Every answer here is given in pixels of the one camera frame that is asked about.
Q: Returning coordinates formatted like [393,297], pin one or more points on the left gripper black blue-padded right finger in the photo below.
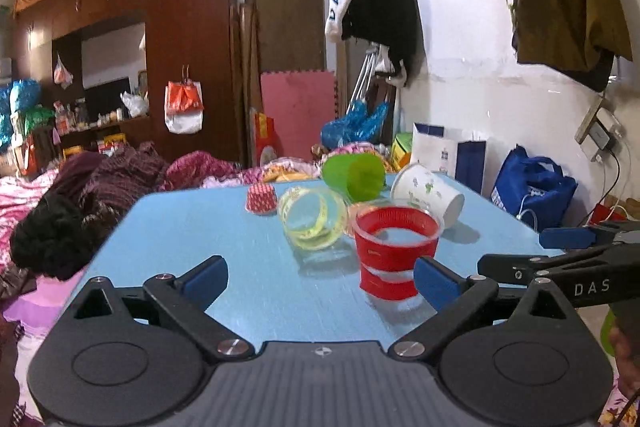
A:
[460,303]

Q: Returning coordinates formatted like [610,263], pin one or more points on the orange white plastic bag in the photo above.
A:
[183,107]

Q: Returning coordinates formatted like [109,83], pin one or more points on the white black hanging hoodie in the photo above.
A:
[391,24]

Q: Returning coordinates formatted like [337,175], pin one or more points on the white and navy paper bag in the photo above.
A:
[457,153]

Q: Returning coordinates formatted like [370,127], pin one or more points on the black fuzzy garment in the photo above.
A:
[53,240]

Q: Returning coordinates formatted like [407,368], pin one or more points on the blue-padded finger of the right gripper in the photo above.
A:
[567,239]

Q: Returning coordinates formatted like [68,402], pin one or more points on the red patterned cupcake liner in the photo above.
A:
[261,199]

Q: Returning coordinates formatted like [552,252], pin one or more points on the white wall power strip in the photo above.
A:
[600,131]

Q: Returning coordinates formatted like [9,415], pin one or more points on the clear yellow-striped cup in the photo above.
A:
[312,219]

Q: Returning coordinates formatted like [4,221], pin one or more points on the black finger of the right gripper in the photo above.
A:
[520,269]

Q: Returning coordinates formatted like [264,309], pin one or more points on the blue plastic bag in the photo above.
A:
[360,124]

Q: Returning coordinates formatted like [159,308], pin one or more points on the maroon striped blanket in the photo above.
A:
[104,188]

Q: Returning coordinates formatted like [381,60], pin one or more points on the white floral paper cup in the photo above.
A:
[420,186]

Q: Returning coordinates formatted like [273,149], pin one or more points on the blue shopping bag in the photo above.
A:
[533,188]

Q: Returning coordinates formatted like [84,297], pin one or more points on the dark wooden wardrobe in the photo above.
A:
[70,46]

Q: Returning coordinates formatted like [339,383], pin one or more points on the green plastic cup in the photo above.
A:
[357,177]

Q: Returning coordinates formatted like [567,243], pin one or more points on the pink foam mat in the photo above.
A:
[300,104]

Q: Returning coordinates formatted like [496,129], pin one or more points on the orange patterned cupcake liner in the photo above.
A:
[353,211]

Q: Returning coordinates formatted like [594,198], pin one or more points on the red plastic cup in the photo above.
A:
[389,239]

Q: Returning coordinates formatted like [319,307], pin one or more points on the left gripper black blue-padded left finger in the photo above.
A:
[181,304]

